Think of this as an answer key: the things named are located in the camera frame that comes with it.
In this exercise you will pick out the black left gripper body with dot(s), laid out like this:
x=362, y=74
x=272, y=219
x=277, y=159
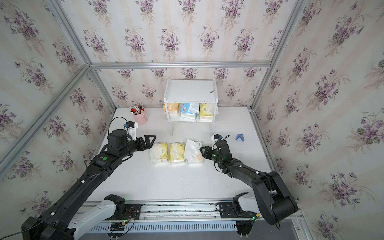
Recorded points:
x=140, y=146

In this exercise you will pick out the orange tissue pack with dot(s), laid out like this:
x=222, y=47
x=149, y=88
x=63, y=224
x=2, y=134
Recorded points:
x=172, y=108

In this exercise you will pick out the white tissue box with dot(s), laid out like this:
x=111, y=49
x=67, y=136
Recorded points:
x=192, y=152

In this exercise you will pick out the white two-tier shelf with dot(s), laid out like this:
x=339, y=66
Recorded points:
x=190, y=91

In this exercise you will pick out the yellow tissue pack lower shelf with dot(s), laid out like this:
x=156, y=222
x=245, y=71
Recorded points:
x=207, y=111

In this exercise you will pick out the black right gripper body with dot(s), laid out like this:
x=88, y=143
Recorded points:
x=216, y=158

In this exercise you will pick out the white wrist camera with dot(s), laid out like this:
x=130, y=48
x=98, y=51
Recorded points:
x=216, y=138
x=131, y=128

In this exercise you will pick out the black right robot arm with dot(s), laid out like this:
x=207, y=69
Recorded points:
x=274, y=201

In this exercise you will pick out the red pens in cup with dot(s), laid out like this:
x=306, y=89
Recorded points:
x=137, y=107

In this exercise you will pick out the pink pen cup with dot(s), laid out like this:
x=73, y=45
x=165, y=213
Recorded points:
x=140, y=118

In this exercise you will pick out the blue tissue pack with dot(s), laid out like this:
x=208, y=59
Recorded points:
x=190, y=110

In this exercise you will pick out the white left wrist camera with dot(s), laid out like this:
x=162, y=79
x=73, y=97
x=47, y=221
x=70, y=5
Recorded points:
x=131, y=128

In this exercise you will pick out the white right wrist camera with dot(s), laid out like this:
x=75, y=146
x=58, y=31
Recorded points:
x=216, y=138

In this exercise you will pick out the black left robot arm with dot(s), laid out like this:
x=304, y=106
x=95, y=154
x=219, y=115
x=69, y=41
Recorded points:
x=59, y=221

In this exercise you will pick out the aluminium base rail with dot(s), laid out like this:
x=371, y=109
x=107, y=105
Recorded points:
x=217, y=215

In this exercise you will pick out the blue plastic clip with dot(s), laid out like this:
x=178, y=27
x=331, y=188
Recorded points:
x=240, y=137

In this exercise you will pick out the yellow green tissue pack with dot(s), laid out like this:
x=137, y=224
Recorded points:
x=159, y=153

